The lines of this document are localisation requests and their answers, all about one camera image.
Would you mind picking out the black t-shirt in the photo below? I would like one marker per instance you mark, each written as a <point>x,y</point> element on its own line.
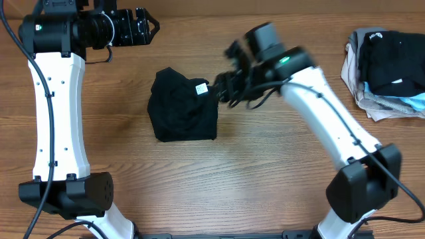
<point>182,109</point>

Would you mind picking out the grey folded garment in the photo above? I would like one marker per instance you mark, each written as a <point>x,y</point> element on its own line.
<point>357,37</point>

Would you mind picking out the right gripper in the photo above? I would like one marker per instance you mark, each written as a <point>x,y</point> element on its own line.
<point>226,90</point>

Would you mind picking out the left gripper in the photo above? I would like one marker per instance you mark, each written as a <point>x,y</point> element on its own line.
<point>125,18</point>

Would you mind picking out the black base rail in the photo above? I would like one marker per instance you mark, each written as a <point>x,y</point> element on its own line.
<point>289,234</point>

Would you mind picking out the light blue folded garment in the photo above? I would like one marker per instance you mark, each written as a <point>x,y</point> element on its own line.
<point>411,101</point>

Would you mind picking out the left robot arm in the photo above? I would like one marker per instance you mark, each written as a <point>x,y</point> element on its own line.
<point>55,38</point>

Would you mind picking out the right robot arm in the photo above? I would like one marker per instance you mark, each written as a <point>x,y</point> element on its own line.
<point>367,171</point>

